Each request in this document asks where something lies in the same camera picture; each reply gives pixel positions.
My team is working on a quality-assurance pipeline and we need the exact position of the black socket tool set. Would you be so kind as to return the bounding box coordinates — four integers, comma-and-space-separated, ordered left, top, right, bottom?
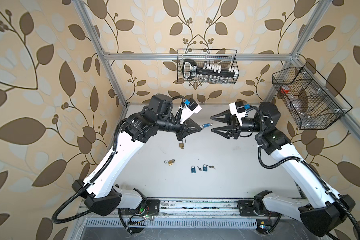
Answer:
181, 59, 239, 80

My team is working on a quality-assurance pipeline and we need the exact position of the black wire basket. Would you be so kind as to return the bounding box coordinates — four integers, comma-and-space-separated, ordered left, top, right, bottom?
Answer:
272, 62, 353, 130
177, 48, 240, 85

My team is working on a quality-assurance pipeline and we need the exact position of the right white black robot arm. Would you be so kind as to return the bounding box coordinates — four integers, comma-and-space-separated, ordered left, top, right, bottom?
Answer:
211, 102, 360, 240

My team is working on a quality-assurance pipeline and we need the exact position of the small brass padlock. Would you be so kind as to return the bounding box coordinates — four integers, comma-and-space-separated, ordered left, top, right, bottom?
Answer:
164, 159, 176, 166

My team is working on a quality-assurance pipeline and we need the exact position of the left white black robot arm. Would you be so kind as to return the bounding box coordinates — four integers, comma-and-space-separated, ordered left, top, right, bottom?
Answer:
52, 94, 202, 224

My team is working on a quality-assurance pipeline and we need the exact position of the back black wire basket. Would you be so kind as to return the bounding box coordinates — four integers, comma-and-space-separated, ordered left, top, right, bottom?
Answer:
177, 48, 240, 85

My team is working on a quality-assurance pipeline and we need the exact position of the blue padlock with key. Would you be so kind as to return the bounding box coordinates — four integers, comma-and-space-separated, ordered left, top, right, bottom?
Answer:
191, 166, 203, 174
202, 164, 216, 172

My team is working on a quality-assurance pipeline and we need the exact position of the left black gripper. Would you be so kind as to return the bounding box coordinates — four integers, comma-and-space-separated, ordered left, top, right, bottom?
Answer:
154, 115, 202, 140

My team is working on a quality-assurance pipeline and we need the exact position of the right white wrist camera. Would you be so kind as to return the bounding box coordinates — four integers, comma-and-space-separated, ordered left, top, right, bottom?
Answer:
229, 101, 251, 120

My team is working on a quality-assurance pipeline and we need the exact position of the open brass padlock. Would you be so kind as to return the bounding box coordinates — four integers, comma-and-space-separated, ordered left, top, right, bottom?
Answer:
179, 138, 187, 150

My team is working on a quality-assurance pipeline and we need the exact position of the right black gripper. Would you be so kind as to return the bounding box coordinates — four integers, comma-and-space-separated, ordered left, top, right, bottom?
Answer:
211, 110, 265, 141

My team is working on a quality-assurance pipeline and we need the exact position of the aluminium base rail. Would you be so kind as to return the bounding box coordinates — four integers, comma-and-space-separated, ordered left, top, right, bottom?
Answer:
75, 196, 325, 229

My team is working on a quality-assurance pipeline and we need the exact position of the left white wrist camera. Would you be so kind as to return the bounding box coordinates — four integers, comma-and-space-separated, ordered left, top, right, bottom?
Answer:
180, 98, 202, 125

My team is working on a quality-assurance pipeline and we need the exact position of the right black wire basket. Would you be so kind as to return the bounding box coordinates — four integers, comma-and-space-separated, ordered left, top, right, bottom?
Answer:
272, 62, 353, 130

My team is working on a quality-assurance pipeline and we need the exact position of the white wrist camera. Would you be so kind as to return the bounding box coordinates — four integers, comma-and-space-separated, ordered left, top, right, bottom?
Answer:
180, 98, 202, 125
229, 101, 251, 120

